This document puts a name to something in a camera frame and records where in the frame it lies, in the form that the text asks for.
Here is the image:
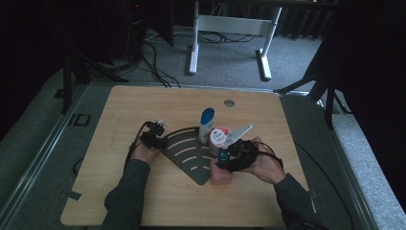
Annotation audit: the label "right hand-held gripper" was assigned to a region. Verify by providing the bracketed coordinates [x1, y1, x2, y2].
[214, 124, 259, 173]

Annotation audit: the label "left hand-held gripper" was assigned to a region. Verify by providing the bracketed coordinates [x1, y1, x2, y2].
[140, 118, 169, 150]

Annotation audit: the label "pink bottle with dark cap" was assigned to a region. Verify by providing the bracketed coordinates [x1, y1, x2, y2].
[210, 148, 234, 186]

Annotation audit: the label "round jar with pink lid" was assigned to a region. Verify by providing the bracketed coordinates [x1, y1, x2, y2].
[209, 126, 236, 157]

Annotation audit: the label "white bottle with blue cap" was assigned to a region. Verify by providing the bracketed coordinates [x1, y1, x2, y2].
[198, 107, 215, 146]

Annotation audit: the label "dark slotted corner rack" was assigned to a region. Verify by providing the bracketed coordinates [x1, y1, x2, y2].
[161, 126, 218, 186]

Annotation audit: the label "person's left hand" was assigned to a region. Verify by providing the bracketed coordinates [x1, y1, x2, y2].
[130, 143, 161, 166]

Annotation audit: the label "person's right hand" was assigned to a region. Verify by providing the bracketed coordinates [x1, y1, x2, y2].
[245, 136, 287, 185]

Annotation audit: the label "black tripod stand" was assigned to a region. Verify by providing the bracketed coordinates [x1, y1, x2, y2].
[274, 63, 352, 129]
[61, 47, 128, 114]

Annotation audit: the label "left hand-held gripper cable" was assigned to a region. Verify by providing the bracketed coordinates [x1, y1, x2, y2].
[125, 121, 151, 164]

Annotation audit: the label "hand-held gripper cable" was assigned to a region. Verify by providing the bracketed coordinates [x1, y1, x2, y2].
[255, 141, 284, 169]
[125, 121, 151, 164]

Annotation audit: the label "right hand-held gripper cable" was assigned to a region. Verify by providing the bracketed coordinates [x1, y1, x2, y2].
[255, 141, 284, 169]

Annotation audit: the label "black floor cables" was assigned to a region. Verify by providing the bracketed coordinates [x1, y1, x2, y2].
[140, 30, 257, 89]

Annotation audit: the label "black rectangular floor bracket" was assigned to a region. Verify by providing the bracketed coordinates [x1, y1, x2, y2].
[68, 113, 92, 127]

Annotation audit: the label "long black floor cable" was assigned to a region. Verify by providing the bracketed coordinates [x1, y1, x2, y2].
[295, 142, 356, 230]

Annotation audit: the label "white desk frame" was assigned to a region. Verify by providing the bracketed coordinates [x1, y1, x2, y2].
[189, 0, 283, 81]

